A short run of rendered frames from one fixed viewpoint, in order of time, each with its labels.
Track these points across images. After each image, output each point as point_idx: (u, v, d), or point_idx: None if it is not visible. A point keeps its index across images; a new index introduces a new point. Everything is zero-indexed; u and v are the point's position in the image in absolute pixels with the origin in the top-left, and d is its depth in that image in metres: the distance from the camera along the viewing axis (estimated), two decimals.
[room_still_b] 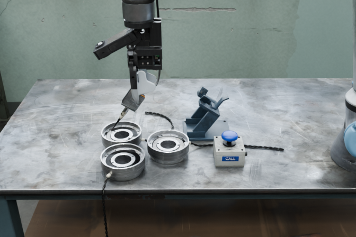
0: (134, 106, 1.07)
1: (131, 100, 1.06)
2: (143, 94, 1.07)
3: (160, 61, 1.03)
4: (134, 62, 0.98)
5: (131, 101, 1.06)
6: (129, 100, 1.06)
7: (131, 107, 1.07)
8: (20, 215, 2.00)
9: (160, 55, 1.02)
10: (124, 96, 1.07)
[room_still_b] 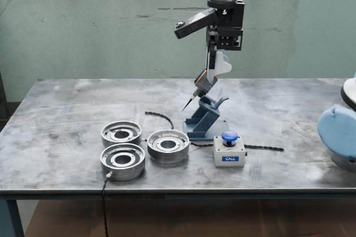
0: (207, 87, 1.09)
1: (205, 81, 1.08)
2: (215, 75, 1.10)
3: None
4: (214, 42, 1.01)
5: (205, 82, 1.08)
6: (203, 81, 1.08)
7: (204, 88, 1.09)
8: (20, 215, 2.00)
9: None
10: (197, 77, 1.10)
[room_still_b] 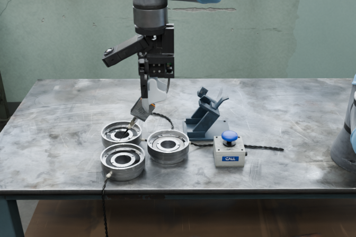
0: (144, 116, 1.02)
1: (141, 109, 1.01)
2: (153, 103, 1.03)
3: (171, 68, 0.98)
4: (145, 70, 0.94)
5: (141, 110, 1.01)
6: (139, 109, 1.01)
7: (140, 116, 1.02)
8: (20, 215, 2.00)
9: (171, 63, 0.97)
10: (133, 105, 1.03)
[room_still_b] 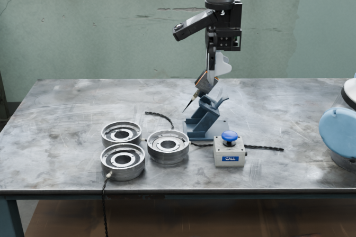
0: (208, 88, 1.09)
1: (205, 82, 1.08)
2: (216, 76, 1.10)
3: None
4: (214, 43, 1.01)
5: (205, 83, 1.08)
6: (203, 82, 1.08)
7: (204, 89, 1.09)
8: (20, 215, 2.00)
9: None
10: (197, 78, 1.10)
